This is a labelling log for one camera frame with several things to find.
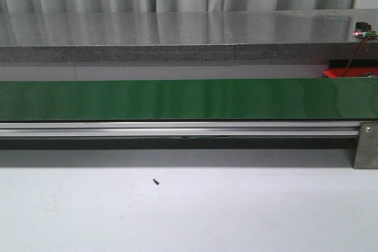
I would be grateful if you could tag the grey stone counter shelf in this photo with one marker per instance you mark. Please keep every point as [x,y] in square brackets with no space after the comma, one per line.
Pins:
[105,37]

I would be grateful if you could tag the red plastic tray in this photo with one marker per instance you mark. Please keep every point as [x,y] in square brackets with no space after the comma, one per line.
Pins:
[351,72]

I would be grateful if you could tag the green conveyor belt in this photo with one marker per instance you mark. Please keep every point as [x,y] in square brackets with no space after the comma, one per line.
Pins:
[252,99]

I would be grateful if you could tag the small green circuit board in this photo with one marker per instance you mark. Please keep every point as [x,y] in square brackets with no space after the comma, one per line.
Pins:
[364,30]

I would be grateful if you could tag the aluminium conveyor side rail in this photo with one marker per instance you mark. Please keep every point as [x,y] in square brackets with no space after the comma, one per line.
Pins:
[178,129]

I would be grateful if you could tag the steel conveyor support bracket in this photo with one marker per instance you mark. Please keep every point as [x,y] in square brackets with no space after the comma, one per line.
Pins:
[366,153]

